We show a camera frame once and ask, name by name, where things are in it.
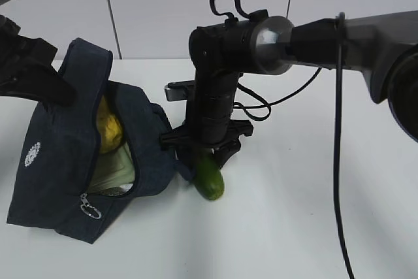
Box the yellow pear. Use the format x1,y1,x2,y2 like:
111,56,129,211
96,96,123,154

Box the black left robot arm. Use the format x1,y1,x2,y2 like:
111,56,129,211
1,16,76,107

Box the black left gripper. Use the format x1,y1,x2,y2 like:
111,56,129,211
1,24,76,106

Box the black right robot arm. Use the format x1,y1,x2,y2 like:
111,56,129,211
159,11,417,165

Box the glass container with green lid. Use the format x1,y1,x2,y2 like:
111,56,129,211
87,143,135,197

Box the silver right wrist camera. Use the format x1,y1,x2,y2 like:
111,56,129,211
165,80,195,102

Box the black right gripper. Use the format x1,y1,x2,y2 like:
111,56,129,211
159,120,253,174

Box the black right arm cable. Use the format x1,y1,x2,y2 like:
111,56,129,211
208,0,357,279

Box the dark blue fabric lunch bag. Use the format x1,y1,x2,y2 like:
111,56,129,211
7,38,193,243

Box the green cucumber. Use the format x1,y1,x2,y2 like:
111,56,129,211
193,154,225,201

